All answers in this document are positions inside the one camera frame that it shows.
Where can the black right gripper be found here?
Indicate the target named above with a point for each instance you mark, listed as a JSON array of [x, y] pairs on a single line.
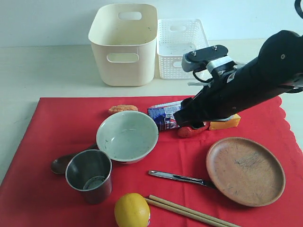
[[232, 93]]

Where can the red toy sausage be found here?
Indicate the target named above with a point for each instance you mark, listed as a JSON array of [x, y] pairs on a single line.
[[188, 132]]

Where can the blue white milk carton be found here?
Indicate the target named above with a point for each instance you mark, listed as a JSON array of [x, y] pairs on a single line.
[[163, 115]]

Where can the fried chicken strip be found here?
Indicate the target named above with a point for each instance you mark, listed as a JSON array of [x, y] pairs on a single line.
[[120, 108]]

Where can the yellow lemon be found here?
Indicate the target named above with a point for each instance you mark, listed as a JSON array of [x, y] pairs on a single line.
[[132, 210]]

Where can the metal table knife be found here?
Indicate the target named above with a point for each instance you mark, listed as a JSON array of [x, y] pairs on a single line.
[[182, 178]]

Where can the brown wooden plate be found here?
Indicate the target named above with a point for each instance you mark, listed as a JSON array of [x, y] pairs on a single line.
[[245, 171]]

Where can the light green bowl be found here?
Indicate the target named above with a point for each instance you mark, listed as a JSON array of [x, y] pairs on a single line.
[[128, 136]]

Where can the white perforated basket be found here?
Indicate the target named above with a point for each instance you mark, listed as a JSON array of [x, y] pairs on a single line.
[[175, 37]]

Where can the upper wooden chopstick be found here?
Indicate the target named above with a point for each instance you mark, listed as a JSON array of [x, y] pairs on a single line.
[[163, 201]]

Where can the wooden chopstick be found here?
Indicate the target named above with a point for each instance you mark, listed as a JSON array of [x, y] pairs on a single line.
[[184, 213], [163, 201]]

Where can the lower wooden chopstick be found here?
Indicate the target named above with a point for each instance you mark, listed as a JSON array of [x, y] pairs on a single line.
[[184, 213]]

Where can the cream plastic bin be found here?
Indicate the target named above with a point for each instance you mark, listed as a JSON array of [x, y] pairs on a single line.
[[123, 41]]

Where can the stainless steel cup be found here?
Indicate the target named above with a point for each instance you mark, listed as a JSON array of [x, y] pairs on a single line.
[[89, 173]]

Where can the red tablecloth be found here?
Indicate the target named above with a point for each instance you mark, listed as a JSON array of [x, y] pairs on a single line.
[[32, 196]]

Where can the dark brown spoon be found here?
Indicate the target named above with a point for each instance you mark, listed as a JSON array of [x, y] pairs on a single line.
[[59, 165]]

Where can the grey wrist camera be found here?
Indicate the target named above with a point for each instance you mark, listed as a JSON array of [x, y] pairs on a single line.
[[208, 58]]

